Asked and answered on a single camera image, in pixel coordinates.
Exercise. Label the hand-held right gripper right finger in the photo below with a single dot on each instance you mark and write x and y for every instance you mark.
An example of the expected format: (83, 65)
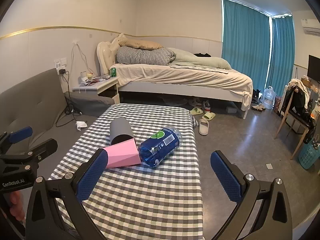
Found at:
(225, 177)

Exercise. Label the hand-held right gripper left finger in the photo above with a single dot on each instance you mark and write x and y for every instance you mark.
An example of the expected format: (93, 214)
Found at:
(92, 176)

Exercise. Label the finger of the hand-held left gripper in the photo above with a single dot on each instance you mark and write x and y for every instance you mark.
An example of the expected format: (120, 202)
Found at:
(22, 131)
(46, 145)

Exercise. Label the pink faceted cup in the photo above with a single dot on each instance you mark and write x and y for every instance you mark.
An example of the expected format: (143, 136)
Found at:
(122, 155)

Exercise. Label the grey cup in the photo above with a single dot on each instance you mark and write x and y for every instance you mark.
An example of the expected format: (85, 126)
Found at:
(120, 127)

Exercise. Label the blue clear plastic cup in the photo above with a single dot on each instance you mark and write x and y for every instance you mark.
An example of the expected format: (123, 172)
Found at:
(162, 147)

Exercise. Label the person's left hand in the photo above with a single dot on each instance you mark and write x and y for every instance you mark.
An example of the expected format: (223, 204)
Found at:
(16, 205)

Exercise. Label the grey sofa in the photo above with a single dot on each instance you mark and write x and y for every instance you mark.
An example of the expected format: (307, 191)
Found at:
(30, 97)

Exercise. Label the crumpled white tissue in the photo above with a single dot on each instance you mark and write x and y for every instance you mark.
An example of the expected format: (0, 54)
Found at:
(81, 125)

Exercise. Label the white paper scrap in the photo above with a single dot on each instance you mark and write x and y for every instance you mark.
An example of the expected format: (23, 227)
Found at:
(269, 166)

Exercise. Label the white slipper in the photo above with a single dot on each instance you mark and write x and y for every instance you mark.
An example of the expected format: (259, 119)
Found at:
(203, 127)

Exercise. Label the checkered tablecloth table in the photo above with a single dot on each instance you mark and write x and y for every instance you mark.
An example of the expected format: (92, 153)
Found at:
(150, 195)

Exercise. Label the grey box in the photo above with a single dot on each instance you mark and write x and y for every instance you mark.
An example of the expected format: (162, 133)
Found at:
(231, 110)

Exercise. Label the grey sneaker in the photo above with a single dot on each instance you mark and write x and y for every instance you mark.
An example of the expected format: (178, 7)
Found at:
(206, 106)

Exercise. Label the white shoes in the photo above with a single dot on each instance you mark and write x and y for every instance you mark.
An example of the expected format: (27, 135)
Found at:
(258, 107)

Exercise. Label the white jar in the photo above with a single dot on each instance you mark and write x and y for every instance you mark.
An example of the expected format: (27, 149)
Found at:
(83, 75)

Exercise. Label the white sneaker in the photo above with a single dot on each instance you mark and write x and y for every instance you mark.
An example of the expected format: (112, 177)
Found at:
(195, 103)

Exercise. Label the white nightstand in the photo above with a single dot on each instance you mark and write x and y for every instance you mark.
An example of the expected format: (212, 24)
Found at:
(106, 85)

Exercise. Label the teal laundry basket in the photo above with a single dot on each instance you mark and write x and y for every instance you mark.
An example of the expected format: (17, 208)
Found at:
(308, 155)

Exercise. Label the clear water jug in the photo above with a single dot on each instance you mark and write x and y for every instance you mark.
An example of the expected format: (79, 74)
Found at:
(268, 98)

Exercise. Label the wooden chair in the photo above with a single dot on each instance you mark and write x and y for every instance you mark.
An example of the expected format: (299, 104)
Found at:
(297, 120)

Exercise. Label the bed with beige sheets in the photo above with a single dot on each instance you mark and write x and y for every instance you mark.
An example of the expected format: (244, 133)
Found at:
(180, 90)

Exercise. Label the green can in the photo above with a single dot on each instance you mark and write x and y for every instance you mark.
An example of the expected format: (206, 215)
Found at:
(113, 72)

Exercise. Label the black jacket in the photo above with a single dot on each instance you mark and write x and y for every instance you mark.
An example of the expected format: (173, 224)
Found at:
(300, 102)

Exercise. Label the beige bed sheet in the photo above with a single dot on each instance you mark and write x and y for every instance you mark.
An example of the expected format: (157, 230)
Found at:
(175, 77)

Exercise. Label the pale green blanket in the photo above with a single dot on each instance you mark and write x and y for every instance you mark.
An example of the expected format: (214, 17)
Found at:
(200, 62)

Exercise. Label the white garment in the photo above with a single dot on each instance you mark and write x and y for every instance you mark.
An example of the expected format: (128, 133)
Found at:
(301, 85)

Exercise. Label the dark clothing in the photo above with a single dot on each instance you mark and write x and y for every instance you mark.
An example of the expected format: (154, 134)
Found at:
(202, 54)

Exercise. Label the cardboard box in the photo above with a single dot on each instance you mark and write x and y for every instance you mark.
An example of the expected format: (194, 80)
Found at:
(305, 81)

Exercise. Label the folded checkered quilt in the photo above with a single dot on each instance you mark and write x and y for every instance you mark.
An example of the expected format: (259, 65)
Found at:
(145, 55)

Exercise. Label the wide teal curtain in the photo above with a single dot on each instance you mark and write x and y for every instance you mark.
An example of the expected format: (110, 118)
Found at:
(245, 42)

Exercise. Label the narrow teal curtain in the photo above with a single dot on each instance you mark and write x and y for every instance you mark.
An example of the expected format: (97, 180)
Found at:
(280, 52)

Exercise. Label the beige pillow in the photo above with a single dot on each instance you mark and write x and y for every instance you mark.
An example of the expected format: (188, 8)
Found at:
(142, 44)

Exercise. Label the black monitor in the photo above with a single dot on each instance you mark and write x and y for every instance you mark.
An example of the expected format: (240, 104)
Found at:
(313, 67)

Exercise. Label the white air conditioner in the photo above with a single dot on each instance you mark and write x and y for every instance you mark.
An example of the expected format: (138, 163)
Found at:
(311, 26)

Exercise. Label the wall socket panel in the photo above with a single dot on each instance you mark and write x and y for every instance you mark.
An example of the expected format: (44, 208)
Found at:
(61, 62)

